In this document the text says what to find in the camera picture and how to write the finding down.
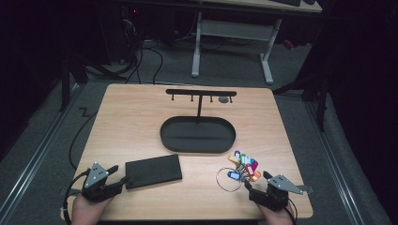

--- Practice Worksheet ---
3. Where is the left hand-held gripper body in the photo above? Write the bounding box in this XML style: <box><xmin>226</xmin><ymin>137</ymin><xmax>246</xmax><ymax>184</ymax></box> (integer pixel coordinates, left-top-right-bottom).
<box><xmin>82</xmin><ymin>161</ymin><xmax>125</xmax><ymax>203</ymax></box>

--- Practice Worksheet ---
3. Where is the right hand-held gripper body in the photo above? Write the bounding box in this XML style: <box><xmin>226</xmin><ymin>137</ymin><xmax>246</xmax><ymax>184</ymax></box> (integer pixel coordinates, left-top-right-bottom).
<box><xmin>248</xmin><ymin>173</ymin><xmax>314</xmax><ymax>212</ymax></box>

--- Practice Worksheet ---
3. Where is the key ring with coloured tags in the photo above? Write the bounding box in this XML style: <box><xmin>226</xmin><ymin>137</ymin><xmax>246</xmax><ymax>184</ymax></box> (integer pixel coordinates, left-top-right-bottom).
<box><xmin>215</xmin><ymin>150</ymin><xmax>262</xmax><ymax>193</ymax></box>

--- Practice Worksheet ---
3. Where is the black wallet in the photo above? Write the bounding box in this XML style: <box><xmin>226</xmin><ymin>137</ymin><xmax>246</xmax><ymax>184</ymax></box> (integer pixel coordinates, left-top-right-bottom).
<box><xmin>124</xmin><ymin>154</ymin><xmax>183</xmax><ymax>190</ymax></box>

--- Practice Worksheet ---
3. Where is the black key rack with tray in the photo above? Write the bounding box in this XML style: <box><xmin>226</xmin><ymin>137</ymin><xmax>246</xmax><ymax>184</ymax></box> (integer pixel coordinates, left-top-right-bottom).
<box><xmin>160</xmin><ymin>88</ymin><xmax>237</xmax><ymax>155</ymax></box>

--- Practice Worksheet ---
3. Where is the person's right hand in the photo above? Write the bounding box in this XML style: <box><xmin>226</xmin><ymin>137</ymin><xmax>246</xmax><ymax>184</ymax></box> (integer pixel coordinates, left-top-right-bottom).
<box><xmin>256</xmin><ymin>202</ymin><xmax>297</xmax><ymax>225</ymax></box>

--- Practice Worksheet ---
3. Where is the person's left hand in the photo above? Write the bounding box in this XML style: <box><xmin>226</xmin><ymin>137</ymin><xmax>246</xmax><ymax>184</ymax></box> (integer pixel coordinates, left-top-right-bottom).
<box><xmin>70</xmin><ymin>194</ymin><xmax>115</xmax><ymax>225</ymax></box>

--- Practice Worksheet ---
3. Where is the black metal stand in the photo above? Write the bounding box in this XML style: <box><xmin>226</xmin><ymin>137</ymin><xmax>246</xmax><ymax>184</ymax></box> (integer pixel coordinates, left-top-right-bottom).
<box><xmin>271</xmin><ymin>73</ymin><xmax>330</xmax><ymax>133</ymax></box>
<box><xmin>58</xmin><ymin>52</ymin><xmax>128</xmax><ymax>113</ymax></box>

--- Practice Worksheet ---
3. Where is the dark computer tower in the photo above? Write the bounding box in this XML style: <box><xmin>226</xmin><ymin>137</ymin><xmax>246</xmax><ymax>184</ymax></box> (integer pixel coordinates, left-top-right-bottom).
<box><xmin>102</xmin><ymin>5</ymin><xmax>143</xmax><ymax>65</ymax></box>

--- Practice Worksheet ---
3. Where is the white-legged wooden desk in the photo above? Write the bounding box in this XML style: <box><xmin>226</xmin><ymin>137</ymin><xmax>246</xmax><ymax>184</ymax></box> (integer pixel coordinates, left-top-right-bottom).
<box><xmin>190</xmin><ymin>0</ymin><xmax>323</xmax><ymax>85</ymax></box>

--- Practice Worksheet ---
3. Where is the right hand-held gripper cable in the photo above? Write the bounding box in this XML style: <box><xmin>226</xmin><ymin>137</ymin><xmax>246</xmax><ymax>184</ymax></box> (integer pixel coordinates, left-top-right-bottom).
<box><xmin>287</xmin><ymin>198</ymin><xmax>299</xmax><ymax>225</ymax></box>

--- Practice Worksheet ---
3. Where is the hand-held gripper cable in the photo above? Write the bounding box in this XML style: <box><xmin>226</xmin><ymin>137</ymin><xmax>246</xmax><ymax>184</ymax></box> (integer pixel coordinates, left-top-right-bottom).
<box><xmin>287</xmin><ymin>198</ymin><xmax>299</xmax><ymax>225</ymax></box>
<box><xmin>62</xmin><ymin>170</ymin><xmax>92</xmax><ymax>225</ymax></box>

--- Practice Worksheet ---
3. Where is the left hand-held gripper cable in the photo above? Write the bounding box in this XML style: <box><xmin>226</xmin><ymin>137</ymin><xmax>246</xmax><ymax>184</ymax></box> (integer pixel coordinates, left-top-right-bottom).
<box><xmin>62</xmin><ymin>170</ymin><xmax>92</xmax><ymax>225</ymax></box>

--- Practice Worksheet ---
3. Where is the black cable on floor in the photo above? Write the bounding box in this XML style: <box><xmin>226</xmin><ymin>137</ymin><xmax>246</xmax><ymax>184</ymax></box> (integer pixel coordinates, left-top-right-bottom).
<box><xmin>68</xmin><ymin>107</ymin><xmax>99</xmax><ymax>172</ymax></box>

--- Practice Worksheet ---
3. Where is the metal floor rail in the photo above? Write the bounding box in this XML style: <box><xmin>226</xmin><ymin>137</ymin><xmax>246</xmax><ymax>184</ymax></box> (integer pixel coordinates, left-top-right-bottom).
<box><xmin>304</xmin><ymin>101</ymin><xmax>367</xmax><ymax>225</ymax></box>
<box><xmin>0</xmin><ymin>82</ymin><xmax>81</xmax><ymax>217</ymax></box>

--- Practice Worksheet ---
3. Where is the black floor cables bundle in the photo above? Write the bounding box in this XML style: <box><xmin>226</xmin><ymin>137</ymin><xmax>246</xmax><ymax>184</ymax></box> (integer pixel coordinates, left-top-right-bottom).
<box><xmin>124</xmin><ymin>38</ymin><xmax>164</xmax><ymax>85</ymax></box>

